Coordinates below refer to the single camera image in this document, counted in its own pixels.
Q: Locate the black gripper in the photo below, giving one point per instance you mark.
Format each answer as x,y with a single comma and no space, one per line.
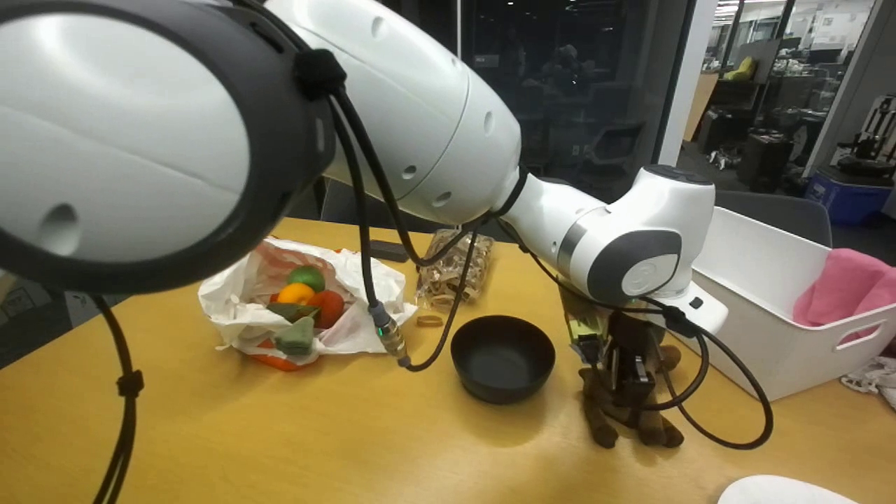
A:
638,340

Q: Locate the brown toy moose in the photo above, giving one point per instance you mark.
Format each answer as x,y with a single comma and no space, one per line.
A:
659,429

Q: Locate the red green toy vegetable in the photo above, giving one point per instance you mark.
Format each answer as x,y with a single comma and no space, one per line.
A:
325,309

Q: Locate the green toy ball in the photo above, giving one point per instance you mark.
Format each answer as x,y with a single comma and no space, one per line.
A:
310,278

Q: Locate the orange toy ball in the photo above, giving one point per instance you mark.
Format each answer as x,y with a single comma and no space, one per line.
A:
295,294

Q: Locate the white orange plastic bag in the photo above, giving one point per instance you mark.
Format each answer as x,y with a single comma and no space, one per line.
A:
233,309

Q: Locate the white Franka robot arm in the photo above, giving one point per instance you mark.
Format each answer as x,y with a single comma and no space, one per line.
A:
122,130

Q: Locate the black bowl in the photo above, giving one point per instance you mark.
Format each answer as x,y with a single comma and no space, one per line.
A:
505,358

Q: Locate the white crumpled bag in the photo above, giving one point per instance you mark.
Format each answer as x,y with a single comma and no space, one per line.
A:
878,380

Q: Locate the white plastic bin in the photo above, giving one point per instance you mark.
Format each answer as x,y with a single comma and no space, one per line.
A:
765,317

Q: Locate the white plate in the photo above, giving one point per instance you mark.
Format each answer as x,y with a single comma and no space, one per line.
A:
785,491

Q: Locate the pink cloth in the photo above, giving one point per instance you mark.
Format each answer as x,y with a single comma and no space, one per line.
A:
843,282

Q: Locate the small black flat device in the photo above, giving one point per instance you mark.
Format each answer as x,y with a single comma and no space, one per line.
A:
395,252

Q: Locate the blue storage bin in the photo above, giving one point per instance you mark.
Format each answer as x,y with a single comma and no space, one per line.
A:
850,198

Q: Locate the large grey chair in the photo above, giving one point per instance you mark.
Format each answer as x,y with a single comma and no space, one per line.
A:
325,205

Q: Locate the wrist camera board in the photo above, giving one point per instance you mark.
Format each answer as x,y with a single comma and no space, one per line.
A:
584,331

